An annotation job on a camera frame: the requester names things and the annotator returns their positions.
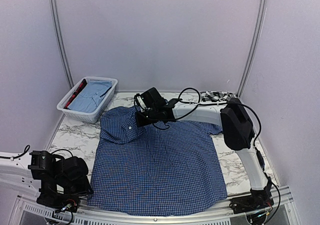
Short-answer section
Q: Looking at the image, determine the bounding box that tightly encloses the white plastic basket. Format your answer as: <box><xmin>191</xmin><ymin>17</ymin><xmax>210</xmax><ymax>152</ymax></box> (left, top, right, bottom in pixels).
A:
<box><xmin>56</xmin><ymin>76</ymin><xmax>118</xmax><ymax>124</ymax></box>

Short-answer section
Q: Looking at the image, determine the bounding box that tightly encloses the aluminium wall post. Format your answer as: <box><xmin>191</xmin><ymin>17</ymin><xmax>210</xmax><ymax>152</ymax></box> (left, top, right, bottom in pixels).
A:
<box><xmin>49</xmin><ymin>0</ymin><xmax>74</xmax><ymax>89</ymax></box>
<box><xmin>237</xmin><ymin>0</ymin><xmax>268</xmax><ymax>98</ymax></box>

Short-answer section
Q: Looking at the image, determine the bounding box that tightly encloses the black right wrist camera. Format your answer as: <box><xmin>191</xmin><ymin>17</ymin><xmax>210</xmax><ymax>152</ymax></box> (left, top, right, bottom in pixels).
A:
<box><xmin>134</xmin><ymin>87</ymin><xmax>167</xmax><ymax>112</ymax></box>

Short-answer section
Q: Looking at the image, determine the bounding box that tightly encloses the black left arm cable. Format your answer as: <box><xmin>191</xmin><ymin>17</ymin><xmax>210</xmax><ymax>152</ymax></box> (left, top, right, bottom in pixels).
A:
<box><xmin>0</xmin><ymin>144</ymin><xmax>31</xmax><ymax>161</ymax></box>

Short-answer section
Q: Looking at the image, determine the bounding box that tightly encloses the right aluminium wall post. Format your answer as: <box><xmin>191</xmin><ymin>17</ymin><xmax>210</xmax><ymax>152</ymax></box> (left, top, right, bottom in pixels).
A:
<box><xmin>237</xmin><ymin>0</ymin><xmax>268</xmax><ymax>98</ymax></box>

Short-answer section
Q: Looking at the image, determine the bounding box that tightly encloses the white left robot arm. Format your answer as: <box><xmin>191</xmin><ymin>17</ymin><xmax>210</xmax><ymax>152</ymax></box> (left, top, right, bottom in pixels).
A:
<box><xmin>0</xmin><ymin>150</ymin><xmax>93</xmax><ymax>208</ymax></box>

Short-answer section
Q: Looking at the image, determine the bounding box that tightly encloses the left aluminium wall post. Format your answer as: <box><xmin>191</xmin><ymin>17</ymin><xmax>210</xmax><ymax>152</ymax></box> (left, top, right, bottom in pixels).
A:
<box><xmin>49</xmin><ymin>0</ymin><xmax>74</xmax><ymax>89</ymax></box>

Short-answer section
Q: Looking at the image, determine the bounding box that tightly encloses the light blue folded shirt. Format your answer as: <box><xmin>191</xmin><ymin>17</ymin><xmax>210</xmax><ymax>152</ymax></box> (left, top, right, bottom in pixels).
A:
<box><xmin>67</xmin><ymin>80</ymin><xmax>112</xmax><ymax>113</ymax></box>

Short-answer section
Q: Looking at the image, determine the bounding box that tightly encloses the blue checked shirt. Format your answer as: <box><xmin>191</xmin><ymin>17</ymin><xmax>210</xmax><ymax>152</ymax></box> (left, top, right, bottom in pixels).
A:
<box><xmin>87</xmin><ymin>106</ymin><xmax>228</xmax><ymax>217</ymax></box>

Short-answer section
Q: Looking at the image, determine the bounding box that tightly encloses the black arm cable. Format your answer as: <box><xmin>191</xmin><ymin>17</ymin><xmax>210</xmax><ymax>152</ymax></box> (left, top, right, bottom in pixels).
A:
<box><xmin>0</xmin><ymin>144</ymin><xmax>31</xmax><ymax>161</ymax></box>
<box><xmin>177</xmin><ymin>87</ymin><xmax>263</xmax><ymax>146</ymax></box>

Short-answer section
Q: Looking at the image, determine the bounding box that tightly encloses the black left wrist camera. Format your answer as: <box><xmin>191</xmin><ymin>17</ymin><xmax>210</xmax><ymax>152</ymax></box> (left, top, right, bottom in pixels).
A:
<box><xmin>53</xmin><ymin>156</ymin><xmax>89</xmax><ymax>182</ymax></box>

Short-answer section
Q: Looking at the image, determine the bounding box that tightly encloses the red black folded garment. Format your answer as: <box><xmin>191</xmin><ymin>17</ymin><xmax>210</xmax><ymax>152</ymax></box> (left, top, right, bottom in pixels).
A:
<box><xmin>63</xmin><ymin>78</ymin><xmax>88</xmax><ymax>109</ymax></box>

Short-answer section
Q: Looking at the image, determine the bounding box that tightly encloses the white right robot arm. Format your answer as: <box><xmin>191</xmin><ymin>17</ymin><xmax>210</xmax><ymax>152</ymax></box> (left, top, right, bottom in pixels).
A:
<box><xmin>133</xmin><ymin>94</ymin><xmax>272</xmax><ymax>209</ymax></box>

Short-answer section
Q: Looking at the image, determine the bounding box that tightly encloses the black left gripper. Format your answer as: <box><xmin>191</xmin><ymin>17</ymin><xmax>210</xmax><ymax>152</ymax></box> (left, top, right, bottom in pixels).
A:
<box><xmin>54</xmin><ymin>176</ymin><xmax>93</xmax><ymax>198</ymax></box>

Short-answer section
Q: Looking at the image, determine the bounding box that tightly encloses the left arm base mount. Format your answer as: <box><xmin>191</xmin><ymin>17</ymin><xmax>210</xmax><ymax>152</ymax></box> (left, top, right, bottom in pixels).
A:
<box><xmin>36</xmin><ymin>196</ymin><xmax>80</xmax><ymax>213</ymax></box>

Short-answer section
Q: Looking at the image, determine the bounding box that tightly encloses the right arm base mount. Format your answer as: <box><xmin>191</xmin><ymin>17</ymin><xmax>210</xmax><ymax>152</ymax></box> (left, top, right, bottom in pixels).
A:
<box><xmin>229</xmin><ymin>195</ymin><xmax>274</xmax><ymax>214</ymax></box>

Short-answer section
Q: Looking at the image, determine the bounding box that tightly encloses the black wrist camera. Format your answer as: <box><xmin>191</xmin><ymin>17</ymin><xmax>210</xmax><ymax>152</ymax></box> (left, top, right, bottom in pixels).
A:
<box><xmin>53</xmin><ymin>156</ymin><xmax>89</xmax><ymax>182</ymax></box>
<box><xmin>134</xmin><ymin>87</ymin><xmax>167</xmax><ymax>112</ymax></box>

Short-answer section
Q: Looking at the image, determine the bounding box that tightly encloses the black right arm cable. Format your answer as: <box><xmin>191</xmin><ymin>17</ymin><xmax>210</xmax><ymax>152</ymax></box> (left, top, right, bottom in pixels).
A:
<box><xmin>177</xmin><ymin>87</ymin><xmax>263</xmax><ymax>146</ymax></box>

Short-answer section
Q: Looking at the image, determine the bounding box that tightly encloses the black white plaid shirt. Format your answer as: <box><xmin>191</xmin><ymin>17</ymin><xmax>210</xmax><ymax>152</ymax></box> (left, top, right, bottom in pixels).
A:
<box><xmin>200</xmin><ymin>91</ymin><xmax>237</xmax><ymax>103</ymax></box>

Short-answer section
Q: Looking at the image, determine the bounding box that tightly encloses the aluminium front rail frame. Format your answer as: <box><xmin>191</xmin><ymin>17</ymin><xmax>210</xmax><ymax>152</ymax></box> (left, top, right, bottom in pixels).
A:
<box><xmin>8</xmin><ymin>186</ymin><xmax>302</xmax><ymax>225</ymax></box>

